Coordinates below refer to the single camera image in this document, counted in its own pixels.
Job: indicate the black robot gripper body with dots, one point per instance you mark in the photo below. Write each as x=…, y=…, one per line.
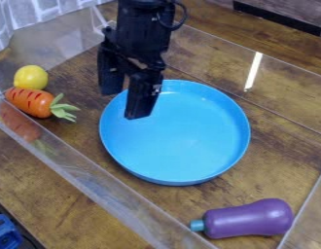
x=140, y=36

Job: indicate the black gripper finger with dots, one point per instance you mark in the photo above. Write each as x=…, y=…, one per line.
x=111, y=71
x=143, y=94

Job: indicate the orange toy carrot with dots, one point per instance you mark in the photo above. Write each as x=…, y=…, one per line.
x=40, y=103

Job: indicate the blue round tray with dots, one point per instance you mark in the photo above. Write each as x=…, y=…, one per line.
x=188, y=142

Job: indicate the yellow toy lemon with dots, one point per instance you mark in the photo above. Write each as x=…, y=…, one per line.
x=30, y=77

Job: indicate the white mesh curtain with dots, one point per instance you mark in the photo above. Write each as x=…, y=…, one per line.
x=22, y=13

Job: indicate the purple toy eggplant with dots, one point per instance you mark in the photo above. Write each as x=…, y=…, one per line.
x=266, y=217

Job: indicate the blue object at corner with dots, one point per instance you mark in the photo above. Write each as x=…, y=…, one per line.
x=10, y=238

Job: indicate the clear acrylic barrier frame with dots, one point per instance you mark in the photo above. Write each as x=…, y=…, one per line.
x=61, y=185

